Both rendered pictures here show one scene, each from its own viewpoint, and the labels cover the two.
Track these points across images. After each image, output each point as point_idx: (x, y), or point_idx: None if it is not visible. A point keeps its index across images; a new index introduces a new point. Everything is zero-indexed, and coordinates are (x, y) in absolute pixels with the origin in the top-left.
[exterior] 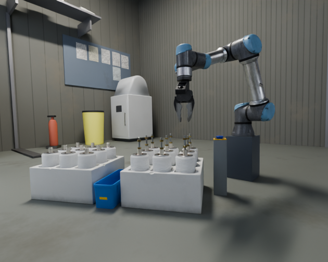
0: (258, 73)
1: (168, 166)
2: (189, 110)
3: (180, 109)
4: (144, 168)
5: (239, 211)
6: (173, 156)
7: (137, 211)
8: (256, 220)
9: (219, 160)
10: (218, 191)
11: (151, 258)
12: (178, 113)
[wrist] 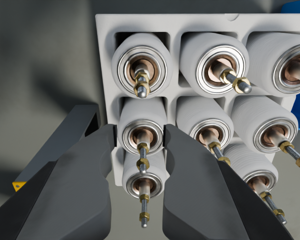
0: None
1: (188, 48)
2: (80, 158)
3: (175, 166)
4: (257, 43)
5: (46, 40)
6: (184, 119)
7: (230, 1)
8: (15, 10)
9: (64, 141)
10: (87, 107)
11: None
12: (190, 145)
